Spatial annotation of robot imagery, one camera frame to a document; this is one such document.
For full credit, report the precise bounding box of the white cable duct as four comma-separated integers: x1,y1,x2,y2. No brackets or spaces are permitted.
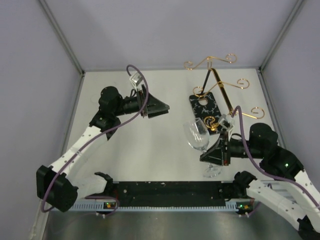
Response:
69,200,250,213

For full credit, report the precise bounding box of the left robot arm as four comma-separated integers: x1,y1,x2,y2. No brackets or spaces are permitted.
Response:
36,86,170,213

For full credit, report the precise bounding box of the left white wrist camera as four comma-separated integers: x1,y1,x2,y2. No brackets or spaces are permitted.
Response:
129,72,144,91

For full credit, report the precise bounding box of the black marble rack base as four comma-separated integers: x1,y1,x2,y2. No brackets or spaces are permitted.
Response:
189,92,222,136

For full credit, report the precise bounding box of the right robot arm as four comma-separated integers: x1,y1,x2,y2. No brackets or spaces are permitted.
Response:
199,123,320,240

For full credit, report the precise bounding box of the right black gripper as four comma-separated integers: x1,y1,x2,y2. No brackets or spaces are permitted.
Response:
199,130,264,166

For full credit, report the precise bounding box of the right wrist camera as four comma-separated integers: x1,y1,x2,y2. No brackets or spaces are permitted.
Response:
218,114,235,136

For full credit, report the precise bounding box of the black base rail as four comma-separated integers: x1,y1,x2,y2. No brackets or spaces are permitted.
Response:
91,171,258,208

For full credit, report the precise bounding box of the gold wire glass rack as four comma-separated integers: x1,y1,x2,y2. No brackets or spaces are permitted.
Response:
183,53,250,114

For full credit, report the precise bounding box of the clear wine glass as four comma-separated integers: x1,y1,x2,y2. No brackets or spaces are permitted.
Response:
183,118,222,178

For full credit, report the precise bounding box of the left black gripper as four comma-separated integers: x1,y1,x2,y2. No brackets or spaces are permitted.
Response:
113,85,170,119

